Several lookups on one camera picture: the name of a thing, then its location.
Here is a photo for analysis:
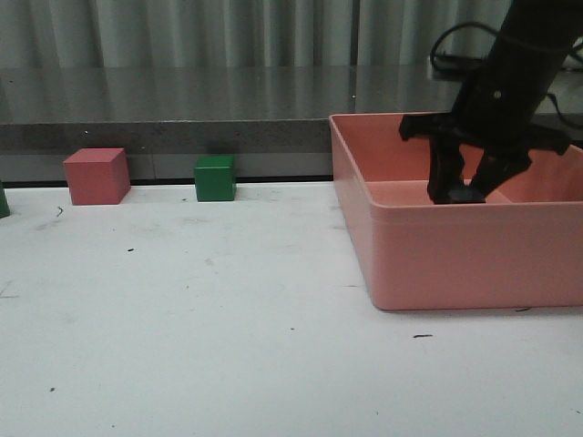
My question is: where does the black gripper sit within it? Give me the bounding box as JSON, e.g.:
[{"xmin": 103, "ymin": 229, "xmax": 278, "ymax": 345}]
[{"xmin": 399, "ymin": 71, "xmax": 569, "ymax": 204}]

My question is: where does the yellow push button switch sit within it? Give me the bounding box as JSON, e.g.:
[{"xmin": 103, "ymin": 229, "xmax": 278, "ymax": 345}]
[{"xmin": 448, "ymin": 185, "xmax": 486, "ymax": 204}]

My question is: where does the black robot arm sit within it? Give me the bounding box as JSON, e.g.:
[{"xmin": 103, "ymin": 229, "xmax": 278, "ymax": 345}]
[{"xmin": 399, "ymin": 1, "xmax": 582, "ymax": 204}]

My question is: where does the pink plastic bin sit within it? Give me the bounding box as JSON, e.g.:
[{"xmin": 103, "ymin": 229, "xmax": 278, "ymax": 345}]
[{"xmin": 330, "ymin": 114, "xmax": 582, "ymax": 310}]

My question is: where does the grey counter shelf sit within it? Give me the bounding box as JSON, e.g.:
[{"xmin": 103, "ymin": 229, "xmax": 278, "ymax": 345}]
[{"xmin": 0, "ymin": 63, "xmax": 583, "ymax": 183}]

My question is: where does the green cube block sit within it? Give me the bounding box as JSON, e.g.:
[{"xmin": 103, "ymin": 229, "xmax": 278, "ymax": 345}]
[{"xmin": 194, "ymin": 155, "xmax": 236, "ymax": 202}]

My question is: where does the pink cube block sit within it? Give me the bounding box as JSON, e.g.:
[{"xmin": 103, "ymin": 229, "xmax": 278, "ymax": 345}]
[{"xmin": 63, "ymin": 147, "xmax": 131, "ymax": 206}]

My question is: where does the dark green block at edge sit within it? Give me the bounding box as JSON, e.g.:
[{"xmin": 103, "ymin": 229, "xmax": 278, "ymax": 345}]
[{"xmin": 0, "ymin": 182, "xmax": 11, "ymax": 219}]

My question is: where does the black cable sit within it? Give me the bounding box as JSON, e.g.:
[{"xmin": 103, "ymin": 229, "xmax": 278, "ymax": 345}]
[{"xmin": 429, "ymin": 21, "xmax": 502, "ymax": 74}]

